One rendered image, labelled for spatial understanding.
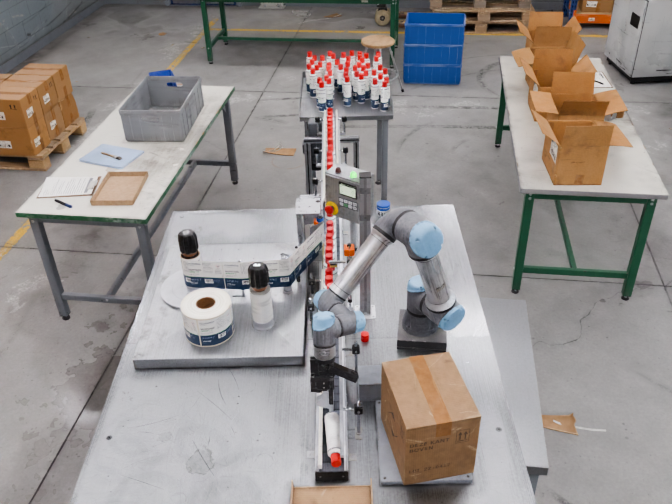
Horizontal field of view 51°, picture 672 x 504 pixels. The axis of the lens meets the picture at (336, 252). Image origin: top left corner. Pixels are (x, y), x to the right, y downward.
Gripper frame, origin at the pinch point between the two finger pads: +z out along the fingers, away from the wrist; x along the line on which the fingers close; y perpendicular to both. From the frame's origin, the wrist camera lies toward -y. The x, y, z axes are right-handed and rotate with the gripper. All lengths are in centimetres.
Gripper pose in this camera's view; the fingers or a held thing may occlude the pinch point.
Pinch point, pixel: (332, 409)
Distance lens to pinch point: 251.7
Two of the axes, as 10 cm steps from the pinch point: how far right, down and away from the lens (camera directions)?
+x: 0.0, 2.5, -9.7
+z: 0.2, 9.7, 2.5
